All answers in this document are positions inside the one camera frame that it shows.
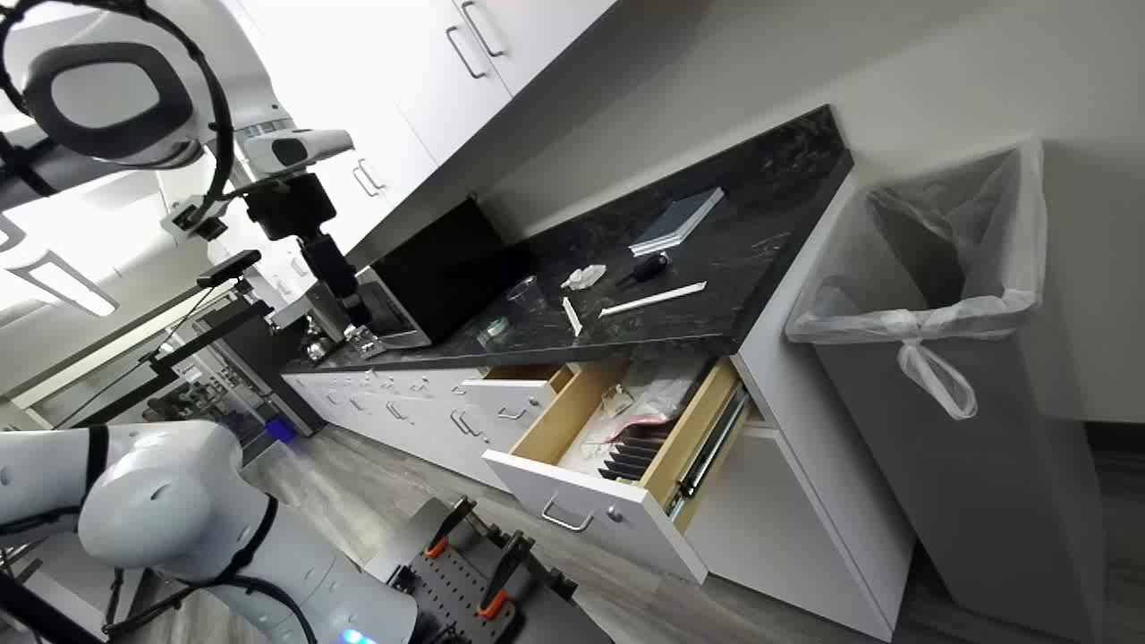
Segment short white stick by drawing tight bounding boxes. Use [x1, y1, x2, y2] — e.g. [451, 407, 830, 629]
[563, 292, 582, 339]

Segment grey trash bin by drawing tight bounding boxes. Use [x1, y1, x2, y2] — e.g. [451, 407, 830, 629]
[783, 141, 1107, 644]

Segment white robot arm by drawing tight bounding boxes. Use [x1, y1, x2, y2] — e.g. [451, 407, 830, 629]
[0, 0, 420, 644]

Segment black stone countertop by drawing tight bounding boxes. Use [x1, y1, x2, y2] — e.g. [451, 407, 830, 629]
[327, 106, 855, 373]

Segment clear plastic bin liner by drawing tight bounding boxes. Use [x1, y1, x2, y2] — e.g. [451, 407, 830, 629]
[783, 141, 1050, 422]

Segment white wooden drawer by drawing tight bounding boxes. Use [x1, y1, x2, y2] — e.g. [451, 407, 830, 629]
[484, 358, 749, 583]

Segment black cutlery in drawer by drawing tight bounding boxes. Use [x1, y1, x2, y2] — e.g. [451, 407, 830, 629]
[602, 431, 664, 481]

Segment white bottom cabinet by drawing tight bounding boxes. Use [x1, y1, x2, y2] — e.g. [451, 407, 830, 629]
[286, 165, 911, 642]

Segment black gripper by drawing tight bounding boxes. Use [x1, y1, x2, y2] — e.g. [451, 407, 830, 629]
[246, 173, 372, 325]

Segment small white packet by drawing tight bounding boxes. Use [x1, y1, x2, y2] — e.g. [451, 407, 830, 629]
[563, 266, 607, 292]

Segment long white stick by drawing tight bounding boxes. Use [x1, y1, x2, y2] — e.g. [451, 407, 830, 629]
[596, 280, 709, 320]

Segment plastic bag in drawer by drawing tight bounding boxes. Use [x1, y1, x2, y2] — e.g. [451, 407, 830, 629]
[560, 358, 706, 474]

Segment white upper cabinets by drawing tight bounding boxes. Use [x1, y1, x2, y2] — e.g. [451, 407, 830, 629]
[233, 0, 616, 251]

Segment black orange clamp base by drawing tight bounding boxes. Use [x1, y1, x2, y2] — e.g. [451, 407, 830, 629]
[388, 497, 582, 644]

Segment clear plastic container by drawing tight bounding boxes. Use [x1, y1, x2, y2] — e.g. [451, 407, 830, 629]
[481, 277, 546, 351]

